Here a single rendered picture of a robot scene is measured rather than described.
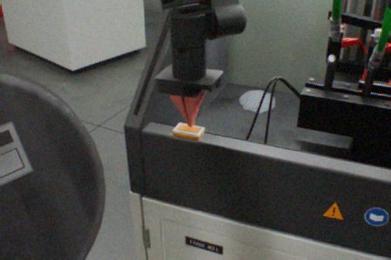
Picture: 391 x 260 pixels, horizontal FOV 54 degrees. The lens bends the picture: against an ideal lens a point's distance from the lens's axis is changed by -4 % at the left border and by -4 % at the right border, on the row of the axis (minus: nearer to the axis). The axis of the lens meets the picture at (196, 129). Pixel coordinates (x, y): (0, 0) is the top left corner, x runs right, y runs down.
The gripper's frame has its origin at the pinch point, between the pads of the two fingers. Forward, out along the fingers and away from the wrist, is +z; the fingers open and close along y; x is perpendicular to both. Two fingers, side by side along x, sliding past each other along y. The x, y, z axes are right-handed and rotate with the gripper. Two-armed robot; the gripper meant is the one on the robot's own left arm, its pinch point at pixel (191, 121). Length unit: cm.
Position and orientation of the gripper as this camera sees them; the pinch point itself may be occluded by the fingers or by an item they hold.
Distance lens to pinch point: 71.9
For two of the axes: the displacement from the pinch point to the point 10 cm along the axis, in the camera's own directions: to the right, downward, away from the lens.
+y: -9.3, -1.6, 3.2
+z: 0.3, 8.6, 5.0
